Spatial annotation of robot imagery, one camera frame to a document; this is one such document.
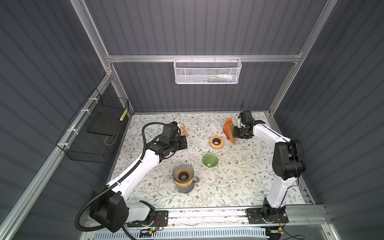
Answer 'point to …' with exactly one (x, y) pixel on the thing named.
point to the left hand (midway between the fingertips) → (187, 141)
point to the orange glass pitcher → (183, 131)
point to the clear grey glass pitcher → (189, 188)
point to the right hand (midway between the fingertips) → (236, 134)
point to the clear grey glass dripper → (183, 172)
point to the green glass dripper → (210, 160)
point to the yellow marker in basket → (123, 115)
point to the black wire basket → (92, 136)
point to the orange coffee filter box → (228, 130)
